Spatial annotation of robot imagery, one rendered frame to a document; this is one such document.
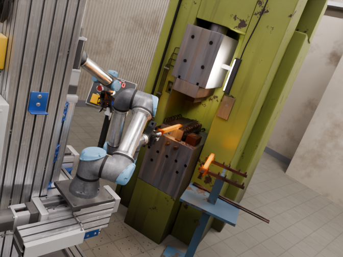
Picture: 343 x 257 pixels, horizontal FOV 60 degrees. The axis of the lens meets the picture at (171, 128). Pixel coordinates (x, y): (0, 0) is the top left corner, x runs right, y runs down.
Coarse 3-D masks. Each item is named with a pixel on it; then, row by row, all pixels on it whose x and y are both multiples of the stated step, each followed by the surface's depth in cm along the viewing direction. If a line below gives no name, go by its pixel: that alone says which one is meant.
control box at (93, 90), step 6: (96, 84) 239; (126, 84) 242; (132, 84) 243; (90, 90) 238; (96, 90) 238; (120, 90) 241; (90, 96) 237; (114, 96) 239; (90, 102) 236; (96, 108) 242
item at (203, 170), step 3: (210, 156) 216; (213, 156) 218; (210, 159) 211; (207, 162) 204; (210, 162) 207; (204, 165) 197; (207, 165) 199; (201, 168) 190; (204, 168) 190; (201, 171) 184; (204, 171) 185; (201, 174) 183; (198, 177) 184; (201, 177) 185
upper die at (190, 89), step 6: (180, 84) 229; (186, 84) 227; (192, 84) 225; (180, 90) 230; (186, 90) 228; (192, 90) 226; (198, 90) 225; (204, 90) 237; (210, 90) 251; (192, 96) 227; (198, 96) 230; (204, 96) 243
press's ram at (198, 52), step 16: (192, 32) 219; (208, 32) 214; (192, 48) 221; (208, 48) 216; (224, 48) 221; (176, 64) 228; (192, 64) 223; (208, 64) 217; (224, 64) 231; (192, 80) 225; (208, 80) 220; (224, 80) 256
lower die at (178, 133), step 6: (174, 120) 259; (180, 120) 261; (186, 120) 267; (162, 126) 242; (168, 126) 239; (186, 126) 249; (168, 132) 240; (174, 132) 238; (180, 132) 236; (180, 138) 236
